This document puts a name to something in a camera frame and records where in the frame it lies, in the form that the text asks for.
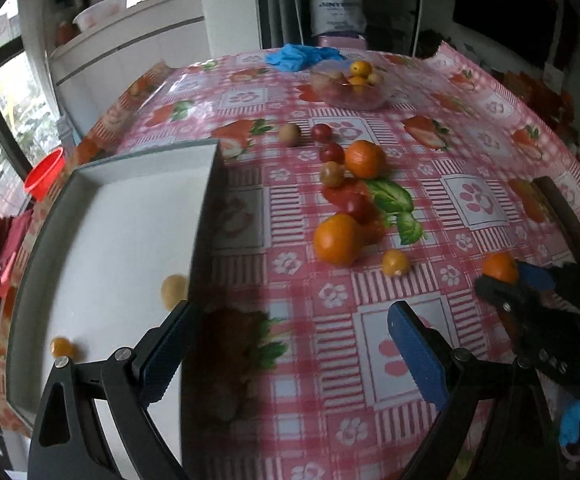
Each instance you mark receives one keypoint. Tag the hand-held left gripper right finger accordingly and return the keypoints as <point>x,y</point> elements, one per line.
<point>417,355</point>

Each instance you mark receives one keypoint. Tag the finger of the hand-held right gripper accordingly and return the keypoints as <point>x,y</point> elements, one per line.
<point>497,294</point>
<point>535,276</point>

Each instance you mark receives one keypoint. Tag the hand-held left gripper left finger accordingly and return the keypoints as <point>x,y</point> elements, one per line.
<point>162,360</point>

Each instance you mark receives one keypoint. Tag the orange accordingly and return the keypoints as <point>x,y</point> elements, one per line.
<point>501,266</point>
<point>337,239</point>
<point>356,83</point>
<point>360,67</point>
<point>365,158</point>

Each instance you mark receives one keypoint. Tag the grey cardboard box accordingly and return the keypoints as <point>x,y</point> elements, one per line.
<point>120,240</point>

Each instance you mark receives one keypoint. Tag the orange-brown cherry tomato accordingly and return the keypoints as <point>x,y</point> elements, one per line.
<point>332,173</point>

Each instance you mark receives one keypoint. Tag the brown longan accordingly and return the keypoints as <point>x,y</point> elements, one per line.
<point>289,135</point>
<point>336,76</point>

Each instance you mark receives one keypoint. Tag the dark wooden chair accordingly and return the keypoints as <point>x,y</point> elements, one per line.
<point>565,215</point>

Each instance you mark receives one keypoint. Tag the pale longan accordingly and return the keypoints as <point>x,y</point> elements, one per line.
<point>174,290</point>

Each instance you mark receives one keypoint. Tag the pink checked tablecloth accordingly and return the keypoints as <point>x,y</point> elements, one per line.
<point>300,410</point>

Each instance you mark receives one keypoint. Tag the red cherry tomato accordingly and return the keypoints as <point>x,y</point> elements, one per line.
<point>321,132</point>
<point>359,206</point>
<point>331,151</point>

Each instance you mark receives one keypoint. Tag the red bucket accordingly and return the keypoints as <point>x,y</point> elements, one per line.
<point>45,172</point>

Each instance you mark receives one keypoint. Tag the clear plastic bowl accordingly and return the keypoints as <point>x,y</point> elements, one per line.
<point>350,96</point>

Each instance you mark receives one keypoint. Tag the white cabinet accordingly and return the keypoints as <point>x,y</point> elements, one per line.
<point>135,65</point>

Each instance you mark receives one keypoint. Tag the window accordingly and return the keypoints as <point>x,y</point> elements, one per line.
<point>15,90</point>

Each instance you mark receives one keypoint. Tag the blue gloves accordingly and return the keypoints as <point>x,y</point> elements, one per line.
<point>295,57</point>

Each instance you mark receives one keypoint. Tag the white printed bag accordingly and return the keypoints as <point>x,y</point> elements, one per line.
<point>337,10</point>

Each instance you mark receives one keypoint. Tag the red jar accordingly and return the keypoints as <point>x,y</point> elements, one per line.
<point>65,32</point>

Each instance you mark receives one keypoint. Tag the white bowl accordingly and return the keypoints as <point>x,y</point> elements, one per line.
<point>100,12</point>

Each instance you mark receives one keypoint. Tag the grey curtain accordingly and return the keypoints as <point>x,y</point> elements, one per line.
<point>280,0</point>

